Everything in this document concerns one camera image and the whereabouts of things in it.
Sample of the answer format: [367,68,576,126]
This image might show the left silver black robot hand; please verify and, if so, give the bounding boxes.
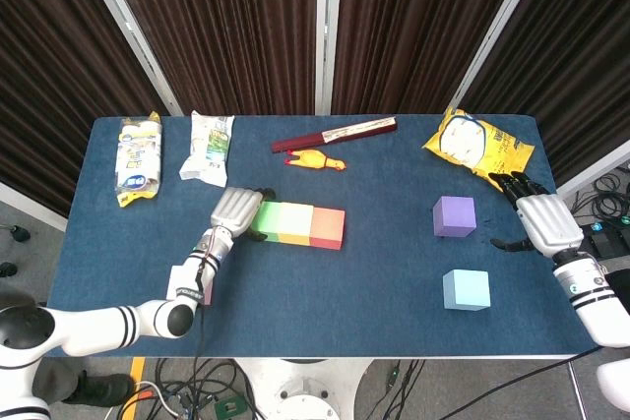
[210,186,277,243]

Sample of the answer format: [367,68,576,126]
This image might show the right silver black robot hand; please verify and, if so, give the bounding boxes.
[488,171,586,259]

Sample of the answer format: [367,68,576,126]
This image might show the green block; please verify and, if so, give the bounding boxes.
[250,200,284,244]

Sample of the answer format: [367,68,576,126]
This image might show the yellow block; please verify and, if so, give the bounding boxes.
[278,203,315,246]

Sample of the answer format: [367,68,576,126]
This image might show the pink block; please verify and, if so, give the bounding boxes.
[166,265,216,307]

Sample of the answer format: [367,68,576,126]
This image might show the purple cube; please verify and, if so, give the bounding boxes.
[432,196,478,239]

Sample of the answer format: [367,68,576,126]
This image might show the red block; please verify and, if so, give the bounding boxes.
[308,207,347,251]

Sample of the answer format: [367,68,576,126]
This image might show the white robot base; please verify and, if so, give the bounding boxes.
[230,358,373,420]

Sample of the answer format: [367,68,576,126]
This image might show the light blue cube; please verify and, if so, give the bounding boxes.
[442,269,491,313]

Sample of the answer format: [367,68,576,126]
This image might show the black power box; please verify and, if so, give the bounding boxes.
[570,220,630,259]

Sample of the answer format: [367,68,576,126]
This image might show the white green snack package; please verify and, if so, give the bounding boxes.
[177,110,235,189]

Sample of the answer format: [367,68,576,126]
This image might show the yellow rubber chicken toy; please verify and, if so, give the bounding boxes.
[283,149,347,174]

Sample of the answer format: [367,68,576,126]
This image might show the yellow white snack bag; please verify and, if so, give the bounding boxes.
[113,111,163,209]

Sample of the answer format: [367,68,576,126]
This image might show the dark red folded fan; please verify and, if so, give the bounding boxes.
[271,116,398,154]

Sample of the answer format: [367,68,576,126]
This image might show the blue felt table cloth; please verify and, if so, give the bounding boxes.
[46,114,604,360]

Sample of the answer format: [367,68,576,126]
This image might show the brown pleated curtain panel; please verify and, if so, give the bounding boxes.
[462,0,630,190]
[100,0,321,116]
[332,0,532,116]
[0,0,166,218]

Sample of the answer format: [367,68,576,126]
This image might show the green circuit board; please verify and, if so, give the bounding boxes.
[214,397,245,419]

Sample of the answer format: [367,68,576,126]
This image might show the black shoe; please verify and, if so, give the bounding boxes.
[63,370,137,407]

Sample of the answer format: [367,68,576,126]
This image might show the coiled black floor cables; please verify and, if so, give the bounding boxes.
[565,161,630,224]

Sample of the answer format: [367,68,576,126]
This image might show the white partition floor rail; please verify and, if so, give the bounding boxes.
[557,144,630,200]
[0,181,69,233]

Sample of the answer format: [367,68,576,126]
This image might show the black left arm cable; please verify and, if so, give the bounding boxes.
[191,237,218,362]

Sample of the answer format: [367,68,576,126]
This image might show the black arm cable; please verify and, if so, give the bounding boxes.
[457,344,604,420]
[191,237,218,362]

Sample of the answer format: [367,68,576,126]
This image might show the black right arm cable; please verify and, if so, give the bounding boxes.
[457,344,604,420]

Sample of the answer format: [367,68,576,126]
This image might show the white table frame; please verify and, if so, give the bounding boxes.
[132,355,578,362]

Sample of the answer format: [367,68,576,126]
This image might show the tangled floor cable bundle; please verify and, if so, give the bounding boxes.
[117,358,267,420]

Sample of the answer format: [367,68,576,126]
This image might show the white partition frame post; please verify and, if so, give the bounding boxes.
[450,0,551,107]
[314,0,344,115]
[73,0,184,117]

